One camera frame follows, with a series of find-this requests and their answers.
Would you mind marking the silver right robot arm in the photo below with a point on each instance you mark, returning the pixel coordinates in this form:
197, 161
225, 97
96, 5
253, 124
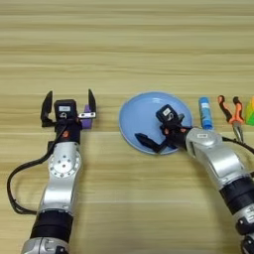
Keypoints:
218, 158

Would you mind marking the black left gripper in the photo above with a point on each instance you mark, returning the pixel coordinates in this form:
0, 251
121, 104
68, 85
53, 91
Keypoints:
71, 132

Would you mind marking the multicoloured puzzle cube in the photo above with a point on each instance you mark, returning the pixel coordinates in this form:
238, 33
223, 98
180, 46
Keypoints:
250, 112

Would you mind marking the light blue round plate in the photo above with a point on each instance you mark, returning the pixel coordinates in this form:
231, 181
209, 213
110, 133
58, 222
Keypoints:
139, 112

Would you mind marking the purple rectangular block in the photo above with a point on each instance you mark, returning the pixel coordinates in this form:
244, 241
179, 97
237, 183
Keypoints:
86, 122

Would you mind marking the orange black pliers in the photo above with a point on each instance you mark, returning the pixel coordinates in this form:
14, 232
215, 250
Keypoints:
235, 119

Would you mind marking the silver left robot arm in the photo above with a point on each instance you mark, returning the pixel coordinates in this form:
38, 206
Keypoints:
61, 175

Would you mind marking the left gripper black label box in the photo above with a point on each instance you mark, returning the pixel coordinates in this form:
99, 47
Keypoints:
65, 109

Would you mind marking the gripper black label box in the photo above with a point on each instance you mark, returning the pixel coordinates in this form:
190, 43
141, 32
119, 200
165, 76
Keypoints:
166, 114
65, 109

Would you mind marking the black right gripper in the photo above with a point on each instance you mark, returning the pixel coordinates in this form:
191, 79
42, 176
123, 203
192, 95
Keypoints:
175, 134

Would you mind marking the blue glue stick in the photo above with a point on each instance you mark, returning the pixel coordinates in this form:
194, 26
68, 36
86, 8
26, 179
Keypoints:
205, 112

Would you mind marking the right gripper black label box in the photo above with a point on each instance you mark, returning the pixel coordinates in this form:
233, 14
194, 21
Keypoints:
166, 114

